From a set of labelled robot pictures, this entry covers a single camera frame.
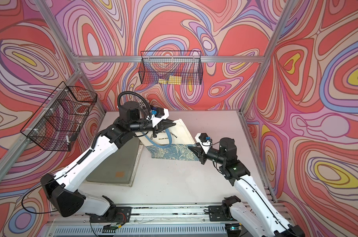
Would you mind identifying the beige bag blue handles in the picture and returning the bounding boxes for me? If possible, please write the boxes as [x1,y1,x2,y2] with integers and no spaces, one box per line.
[136,119,198,161]

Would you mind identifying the cream canvas tote bag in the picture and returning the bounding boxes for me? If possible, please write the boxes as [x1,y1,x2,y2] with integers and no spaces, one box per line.
[84,142,145,188]

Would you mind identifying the olive green fabric bag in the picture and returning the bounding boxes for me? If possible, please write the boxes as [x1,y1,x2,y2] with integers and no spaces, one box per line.
[85,136,141,185]

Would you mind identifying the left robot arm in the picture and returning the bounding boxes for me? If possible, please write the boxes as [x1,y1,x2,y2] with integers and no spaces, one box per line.
[40,91,176,221]

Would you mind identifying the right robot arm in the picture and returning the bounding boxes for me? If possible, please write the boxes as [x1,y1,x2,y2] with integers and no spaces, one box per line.
[189,133,305,237]

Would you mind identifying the yellow sticky notes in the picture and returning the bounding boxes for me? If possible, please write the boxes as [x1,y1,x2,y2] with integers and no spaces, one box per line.
[158,76,182,85]

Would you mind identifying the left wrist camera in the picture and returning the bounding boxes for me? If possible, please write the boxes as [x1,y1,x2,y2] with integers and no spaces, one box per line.
[149,107,169,127]

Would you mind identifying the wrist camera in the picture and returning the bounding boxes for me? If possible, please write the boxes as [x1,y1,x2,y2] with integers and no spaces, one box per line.
[149,107,169,127]
[195,133,213,154]

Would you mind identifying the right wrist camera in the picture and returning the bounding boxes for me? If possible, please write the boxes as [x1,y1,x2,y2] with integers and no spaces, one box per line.
[195,133,213,154]

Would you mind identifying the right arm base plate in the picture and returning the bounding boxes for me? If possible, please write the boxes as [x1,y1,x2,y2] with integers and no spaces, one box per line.
[203,205,237,222]

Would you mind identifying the black wire basket back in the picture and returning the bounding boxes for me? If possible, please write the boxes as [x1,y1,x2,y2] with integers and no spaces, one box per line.
[138,50,203,86]

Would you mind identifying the black wire basket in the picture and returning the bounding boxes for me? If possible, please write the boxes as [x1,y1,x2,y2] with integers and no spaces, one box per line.
[20,82,98,152]
[138,50,203,86]

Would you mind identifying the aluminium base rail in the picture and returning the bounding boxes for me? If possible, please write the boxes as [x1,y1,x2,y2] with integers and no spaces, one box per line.
[45,202,295,237]

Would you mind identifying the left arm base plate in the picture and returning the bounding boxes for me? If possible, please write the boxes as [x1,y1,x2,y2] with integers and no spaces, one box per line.
[90,206,132,224]

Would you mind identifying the black wire basket left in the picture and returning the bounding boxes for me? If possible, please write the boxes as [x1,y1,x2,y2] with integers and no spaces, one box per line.
[20,82,98,152]

